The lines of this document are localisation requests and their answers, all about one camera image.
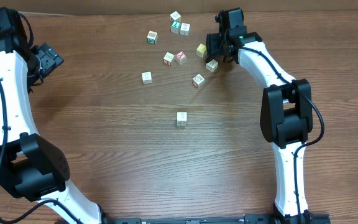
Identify blue edged wooden block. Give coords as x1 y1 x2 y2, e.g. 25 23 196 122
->
177 111 187 123

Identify blue D wooden block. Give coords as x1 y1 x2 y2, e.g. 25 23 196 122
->
177 122 186 127

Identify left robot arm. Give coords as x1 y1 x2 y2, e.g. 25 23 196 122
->
0 7 109 223

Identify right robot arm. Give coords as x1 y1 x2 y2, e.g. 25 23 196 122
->
206 8 330 224

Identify yellow block centre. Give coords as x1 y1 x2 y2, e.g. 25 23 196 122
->
196 44 207 58

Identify plain patterned wooden block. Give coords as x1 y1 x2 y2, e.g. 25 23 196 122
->
206 59 218 72

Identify plain block beside green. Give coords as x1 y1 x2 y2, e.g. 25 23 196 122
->
180 23 190 36

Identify red letter wooden block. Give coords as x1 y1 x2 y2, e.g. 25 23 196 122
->
175 51 187 65

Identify red edged patterned block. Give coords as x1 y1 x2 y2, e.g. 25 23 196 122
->
192 74 205 88

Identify green letter wooden block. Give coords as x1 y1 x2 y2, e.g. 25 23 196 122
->
170 21 181 34

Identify top plain wooden block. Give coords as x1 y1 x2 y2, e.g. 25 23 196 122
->
170 11 181 22

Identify red edged plain block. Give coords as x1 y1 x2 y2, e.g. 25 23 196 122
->
163 52 175 66

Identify green edged wooden block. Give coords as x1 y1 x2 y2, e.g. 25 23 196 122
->
147 30 158 44

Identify plain block lower left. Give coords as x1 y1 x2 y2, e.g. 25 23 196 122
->
142 72 152 85

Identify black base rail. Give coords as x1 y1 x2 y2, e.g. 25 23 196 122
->
98 213 332 224

